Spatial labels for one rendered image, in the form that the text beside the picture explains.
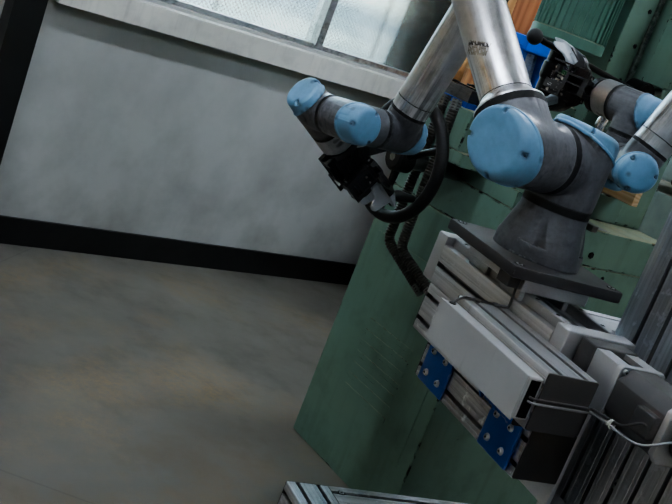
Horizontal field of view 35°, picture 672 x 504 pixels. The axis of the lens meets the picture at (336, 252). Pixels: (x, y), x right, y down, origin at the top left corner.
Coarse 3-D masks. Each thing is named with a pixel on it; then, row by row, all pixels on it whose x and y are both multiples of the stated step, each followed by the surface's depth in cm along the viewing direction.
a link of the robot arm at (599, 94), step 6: (600, 84) 208; (606, 84) 207; (612, 84) 207; (618, 84) 206; (624, 84) 207; (594, 90) 208; (600, 90) 207; (606, 90) 206; (594, 96) 208; (600, 96) 207; (606, 96) 206; (594, 102) 208; (600, 102) 207; (594, 108) 209; (600, 108) 207; (600, 114) 210
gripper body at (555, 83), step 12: (552, 72) 217; (564, 72) 215; (576, 72) 214; (588, 72) 216; (552, 84) 216; (564, 84) 213; (576, 84) 210; (588, 84) 208; (564, 96) 215; (576, 96) 217; (588, 96) 210; (588, 108) 211
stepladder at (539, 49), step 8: (520, 40) 334; (528, 48) 333; (536, 48) 335; (544, 48) 337; (528, 56) 348; (536, 56) 346; (544, 56) 339; (528, 64) 346; (536, 64) 346; (528, 72) 346; (536, 72) 346; (536, 80) 345
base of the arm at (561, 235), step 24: (528, 192) 173; (528, 216) 171; (552, 216) 170; (576, 216) 170; (504, 240) 173; (528, 240) 171; (552, 240) 169; (576, 240) 171; (552, 264) 170; (576, 264) 172
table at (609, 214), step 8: (432, 144) 237; (456, 152) 231; (448, 160) 233; (456, 160) 231; (464, 160) 230; (472, 168) 232; (600, 200) 227; (608, 200) 228; (616, 200) 230; (600, 208) 228; (608, 208) 229; (616, 208) 231; (592, 216) 227; (600, 216) 229; (608, 216) 230; (616, 216) 232
